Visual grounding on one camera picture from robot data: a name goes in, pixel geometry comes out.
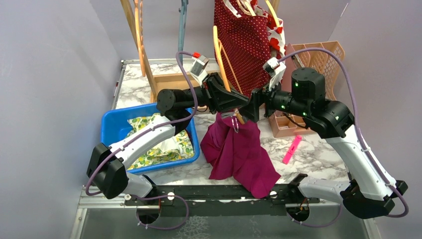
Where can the blue plastic bin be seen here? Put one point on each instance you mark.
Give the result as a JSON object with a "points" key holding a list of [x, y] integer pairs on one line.
{"points": [[115, 128]]}

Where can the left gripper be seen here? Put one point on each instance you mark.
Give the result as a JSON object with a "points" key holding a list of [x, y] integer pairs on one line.
{"points": [[218, 97]]}

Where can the pink marker pen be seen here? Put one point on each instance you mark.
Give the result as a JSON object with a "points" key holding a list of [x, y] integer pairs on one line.
{"points": [[292, 149]]}

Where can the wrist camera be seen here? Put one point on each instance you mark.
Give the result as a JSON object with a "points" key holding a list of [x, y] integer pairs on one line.
{"points": [[198, 68], [276, 70]]}

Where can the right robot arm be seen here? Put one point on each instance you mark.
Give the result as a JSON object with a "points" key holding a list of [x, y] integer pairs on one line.
{"points": [[370, 192]]}

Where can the grey-blue hanger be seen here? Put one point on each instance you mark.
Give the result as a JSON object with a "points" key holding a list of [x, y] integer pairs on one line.
{"points": [[182, 24]]}

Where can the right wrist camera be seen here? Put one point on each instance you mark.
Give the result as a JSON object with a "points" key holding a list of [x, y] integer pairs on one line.
{"points": [[276, 70]]}

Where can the wooden clothes rack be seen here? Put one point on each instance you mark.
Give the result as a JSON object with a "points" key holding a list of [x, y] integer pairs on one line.
{"points": [[158, 82]]}

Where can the red poppy print skirt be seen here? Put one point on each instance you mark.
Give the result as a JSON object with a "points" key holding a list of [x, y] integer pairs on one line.
{"points": [[274, 27]]}

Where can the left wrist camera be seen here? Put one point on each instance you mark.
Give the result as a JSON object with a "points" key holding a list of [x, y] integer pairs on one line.
{"points": [[198, 68]]}

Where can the orange wavy hanger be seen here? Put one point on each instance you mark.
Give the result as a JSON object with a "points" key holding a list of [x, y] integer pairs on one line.
{"points": [[138, 5]]}

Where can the pink clipboard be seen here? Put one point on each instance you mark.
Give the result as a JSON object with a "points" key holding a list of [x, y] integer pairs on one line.
{"points": [[291, 56]]}

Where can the magenta pleated skirt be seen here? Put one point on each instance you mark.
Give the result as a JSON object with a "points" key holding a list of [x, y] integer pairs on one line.
{"points": [[234, 150]]}

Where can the wooden hanger metal hook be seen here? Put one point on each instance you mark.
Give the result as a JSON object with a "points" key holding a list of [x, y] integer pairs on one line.
{"points": [[218, 49]]}

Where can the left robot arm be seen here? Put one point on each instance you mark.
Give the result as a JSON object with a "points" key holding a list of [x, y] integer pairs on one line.
{"points": [[108, 165]]}

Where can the lemon print skirt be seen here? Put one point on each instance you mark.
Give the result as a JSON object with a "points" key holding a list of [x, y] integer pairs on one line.
{"points": [[178, 147]]}

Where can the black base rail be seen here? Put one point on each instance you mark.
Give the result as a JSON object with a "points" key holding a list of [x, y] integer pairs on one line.
{"points": [[217, 200]]}

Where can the peach plastic organizer basket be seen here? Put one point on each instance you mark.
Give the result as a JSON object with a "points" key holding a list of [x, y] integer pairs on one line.
{"points": [[283, 126]]}

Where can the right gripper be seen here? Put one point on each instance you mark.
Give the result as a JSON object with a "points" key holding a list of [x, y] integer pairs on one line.
{"points": [[252, 109]]}

